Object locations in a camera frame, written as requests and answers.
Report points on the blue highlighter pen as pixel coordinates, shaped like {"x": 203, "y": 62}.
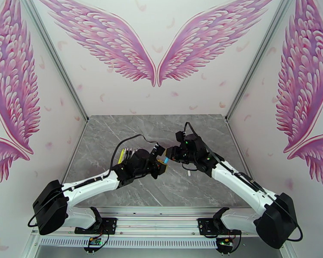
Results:
{"x": 167, "y": 160}

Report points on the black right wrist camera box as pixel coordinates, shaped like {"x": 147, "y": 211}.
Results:
{"x": 181, "y": 136}

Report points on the yellow highlighter pen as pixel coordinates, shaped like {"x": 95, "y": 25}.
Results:
{"x": 121, "y": 156}

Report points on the white-barrel red marker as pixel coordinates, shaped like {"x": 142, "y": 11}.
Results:
{"x": 124, "y": 155}

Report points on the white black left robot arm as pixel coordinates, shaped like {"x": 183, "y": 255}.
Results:
{"x": 91, "y": 183}

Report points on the aluminium frame corner post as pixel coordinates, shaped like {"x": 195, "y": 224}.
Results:
{"x": 56, "y": 58}
{"x": 258, "y": 61}

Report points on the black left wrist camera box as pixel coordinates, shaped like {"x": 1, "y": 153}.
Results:
{"x": 158, "y": 150}

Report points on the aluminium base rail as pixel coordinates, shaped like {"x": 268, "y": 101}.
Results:
{"x": 156, "y": 219}

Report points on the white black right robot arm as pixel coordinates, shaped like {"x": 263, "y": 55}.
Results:
{"x": 236, "y": 185}

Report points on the aluminium table side rail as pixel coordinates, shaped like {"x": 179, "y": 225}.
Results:
{"x": 238, "y": 147}
{"x": 74, "y": 151}

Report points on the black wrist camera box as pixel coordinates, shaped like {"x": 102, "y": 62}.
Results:
{"x": 181, "y": 136}
{"x": 158, "y": 150}

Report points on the slim black marker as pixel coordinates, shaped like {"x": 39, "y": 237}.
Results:
{"x": 126, "y": 154}

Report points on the small green controller board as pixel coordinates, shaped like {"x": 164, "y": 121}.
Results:
{"x": 224, "y": 241}
{"x": 95, "y": 241}

